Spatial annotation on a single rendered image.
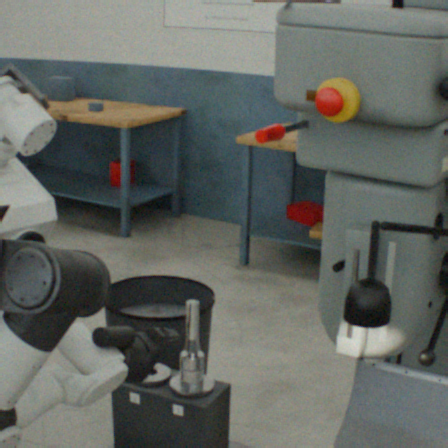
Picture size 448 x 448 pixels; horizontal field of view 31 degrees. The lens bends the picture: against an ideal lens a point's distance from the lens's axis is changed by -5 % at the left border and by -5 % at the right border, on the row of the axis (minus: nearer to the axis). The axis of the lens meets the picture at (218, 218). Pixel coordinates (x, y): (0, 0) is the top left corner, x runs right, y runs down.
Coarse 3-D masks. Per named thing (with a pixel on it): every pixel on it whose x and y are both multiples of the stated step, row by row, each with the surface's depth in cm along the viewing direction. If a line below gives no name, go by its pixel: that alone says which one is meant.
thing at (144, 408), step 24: (144, 384) 165; (168, 384) 167; (216, 384) 167; (120, 408) 167; (144, 408) 164; (168, 408) 162; (192, 408) 159; (216, 408) 163; (120, 432) 169; (144, 432) 166; (168, 432) 163; (192, 432) 161; (216, 432) 165
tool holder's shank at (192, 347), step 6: (192, 300) 160; (192, 306) 159; (198, 306) 160; (192, 312) 159; (198, 312) 160; (186, 318) 160; (192, 318) 159; (198, 318) 160; (186, 324) 161; (192, 324) 160; (198, 324) 161; (186, 330) 161; (192, 330) 160; (198, 330) 161; (186, 336) 161; (192, 336) 161; (198, 336) 162; (186, 342) 161; (192, 342) 161; (198, 342) 162; (186, 348) 162; (192, 348) 161; (198, 348) 162; (192, 354) 162
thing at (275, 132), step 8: (304, 120) 125; (264, 128) 115; (272, 128) 116; (280, 128) 117; (288, 128) 120; (296, 128) 122; (256, 136) 115; (264, 136) 114; (272, 136) 115; (280, 136) 117
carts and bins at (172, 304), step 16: (112, 288) 355; (128, 288) 363; (144, 288) 367; (160, 288) 368; (176, 288) 367; (192, 288) 363; (208, 288) 356; (112, 304) 356; (128, 304) 364; (144, 304) 367; (160, 304) 367; (176, 304) 368; (208, 304) 355; (112, 320) 333; (128, 320) 326; (144, 320) 323; (160, 320) 323; (176, 320) 324; (208, 320) 339; (208, 336) 344; (176, 352) 330; (208, 352) 349; (176, 368) 333
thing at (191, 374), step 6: (180, 360) 163; (180, 366) 163; (186, 366) 161; (192, 366) 161; (198, 366) 162; (180, 372) 163; (186, 372) 162; (192, 372) 162; (198, 372) 162; (180, 378) 164; (186, 378) 162; (192, 378) 162; (198, 378) 162; (186, 384) 163; (192, 384) 162; (198, 384) 163
